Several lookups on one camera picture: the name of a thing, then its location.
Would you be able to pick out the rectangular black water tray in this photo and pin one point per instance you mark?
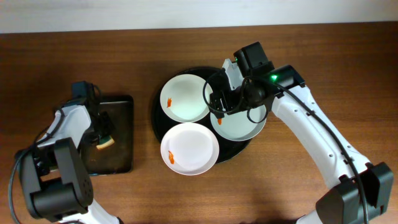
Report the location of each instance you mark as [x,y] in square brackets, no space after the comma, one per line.
[118,157]

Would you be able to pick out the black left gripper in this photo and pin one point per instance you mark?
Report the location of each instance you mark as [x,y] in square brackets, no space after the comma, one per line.
[104,125]

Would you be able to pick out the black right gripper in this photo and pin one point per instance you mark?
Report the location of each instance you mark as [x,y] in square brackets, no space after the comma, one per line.
[219,101]

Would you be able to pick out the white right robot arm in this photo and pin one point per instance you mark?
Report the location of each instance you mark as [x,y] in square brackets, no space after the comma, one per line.
[358,190]

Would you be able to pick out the green yellow sponge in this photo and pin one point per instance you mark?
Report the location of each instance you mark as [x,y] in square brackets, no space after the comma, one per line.
[104,142]

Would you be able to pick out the round black tray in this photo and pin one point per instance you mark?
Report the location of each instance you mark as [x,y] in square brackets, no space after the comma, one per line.
[161,123]

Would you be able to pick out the cream white plate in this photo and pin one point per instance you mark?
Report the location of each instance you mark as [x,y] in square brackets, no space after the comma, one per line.
[182,98]

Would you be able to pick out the grey-white plate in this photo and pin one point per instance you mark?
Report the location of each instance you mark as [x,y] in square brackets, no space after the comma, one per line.
[238,127]

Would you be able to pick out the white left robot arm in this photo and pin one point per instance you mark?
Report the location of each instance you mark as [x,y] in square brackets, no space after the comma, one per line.
[55,183]

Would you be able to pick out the pinkish white plate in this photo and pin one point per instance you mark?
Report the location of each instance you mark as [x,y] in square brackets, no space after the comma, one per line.
[189,149]

